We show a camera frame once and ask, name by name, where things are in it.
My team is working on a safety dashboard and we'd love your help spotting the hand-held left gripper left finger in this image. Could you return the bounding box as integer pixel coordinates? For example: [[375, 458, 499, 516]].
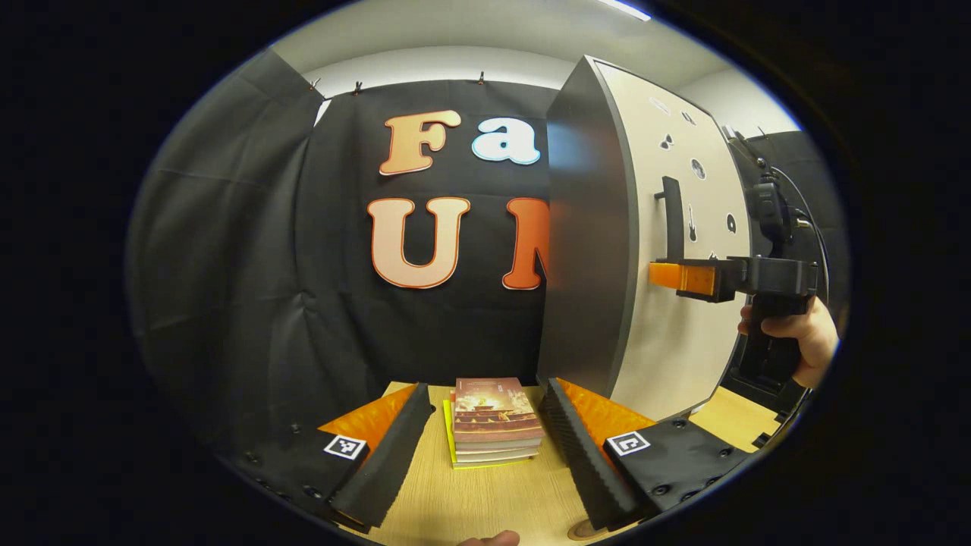
[[235, 381, 433, 532]]

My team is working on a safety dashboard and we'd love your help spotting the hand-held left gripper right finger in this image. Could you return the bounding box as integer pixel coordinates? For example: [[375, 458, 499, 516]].
[[537, 377, 752, 532]]

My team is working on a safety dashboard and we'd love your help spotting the beige cabinet door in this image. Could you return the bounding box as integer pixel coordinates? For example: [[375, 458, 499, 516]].
[[592, 59, 753, 422]]

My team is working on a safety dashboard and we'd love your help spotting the yellow book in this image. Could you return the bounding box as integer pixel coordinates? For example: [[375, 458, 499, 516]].
[[442, 400, 536, 470]]

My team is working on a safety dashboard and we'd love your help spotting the book with brown picture cover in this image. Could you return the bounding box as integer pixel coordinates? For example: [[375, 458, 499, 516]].
[[453, 377, 545, 453]]

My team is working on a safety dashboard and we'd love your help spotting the black backdrop cloth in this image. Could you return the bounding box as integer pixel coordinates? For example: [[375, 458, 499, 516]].
[[125, 49, 850, 456]]

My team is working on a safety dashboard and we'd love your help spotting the ceiling light panel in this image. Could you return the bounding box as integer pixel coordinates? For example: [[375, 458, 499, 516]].
[[598, 0, 652, 22]]

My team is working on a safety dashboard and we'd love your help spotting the row of small cloth clips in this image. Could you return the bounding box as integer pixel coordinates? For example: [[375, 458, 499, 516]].
[[307, 72, 486, 96]]

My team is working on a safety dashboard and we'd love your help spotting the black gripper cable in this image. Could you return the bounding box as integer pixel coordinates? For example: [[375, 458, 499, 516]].
[[770, 165, 832, 304]]

